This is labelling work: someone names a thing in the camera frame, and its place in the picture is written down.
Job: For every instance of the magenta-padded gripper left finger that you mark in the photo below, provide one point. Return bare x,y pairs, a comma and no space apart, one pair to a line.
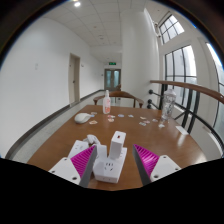
65,168

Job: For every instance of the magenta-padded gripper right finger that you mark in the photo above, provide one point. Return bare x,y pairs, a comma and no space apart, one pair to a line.
163,166

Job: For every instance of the white charger block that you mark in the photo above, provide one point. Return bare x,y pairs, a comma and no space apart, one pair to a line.
117,145

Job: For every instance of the white power strip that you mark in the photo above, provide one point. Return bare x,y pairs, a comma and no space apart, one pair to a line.
102,152
78,148
110,168

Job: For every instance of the white paper card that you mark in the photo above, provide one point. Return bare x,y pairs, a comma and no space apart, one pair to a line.
182,130

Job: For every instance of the white computer mouse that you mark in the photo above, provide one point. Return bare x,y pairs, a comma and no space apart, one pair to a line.
82,117

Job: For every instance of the clear plastic bottle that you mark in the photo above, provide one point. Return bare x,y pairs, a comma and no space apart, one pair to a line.
168,105

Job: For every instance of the white bottle orange label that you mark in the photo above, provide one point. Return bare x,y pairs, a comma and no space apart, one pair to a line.
106,105

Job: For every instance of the wooden handrail black railing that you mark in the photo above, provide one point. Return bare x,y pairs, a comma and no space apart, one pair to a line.
186,86

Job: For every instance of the wooden chair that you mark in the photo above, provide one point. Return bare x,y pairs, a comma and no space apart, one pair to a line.
117,94

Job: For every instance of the beige side door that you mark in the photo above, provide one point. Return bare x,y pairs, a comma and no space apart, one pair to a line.
74,80

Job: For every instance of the tall black-framed window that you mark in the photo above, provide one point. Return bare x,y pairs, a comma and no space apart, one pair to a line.
180,73

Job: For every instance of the wide black-framed window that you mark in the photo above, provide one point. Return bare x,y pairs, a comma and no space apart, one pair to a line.
219,86

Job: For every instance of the grey double glass door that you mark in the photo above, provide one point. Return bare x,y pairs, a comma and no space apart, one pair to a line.
112,80

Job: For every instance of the green exit sign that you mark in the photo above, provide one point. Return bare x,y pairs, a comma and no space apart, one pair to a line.
112,63

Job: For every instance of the arched upper window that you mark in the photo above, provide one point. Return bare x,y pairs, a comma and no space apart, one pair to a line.
170,29

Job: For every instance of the round ceiling light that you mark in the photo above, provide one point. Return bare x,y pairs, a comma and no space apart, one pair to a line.
77,4

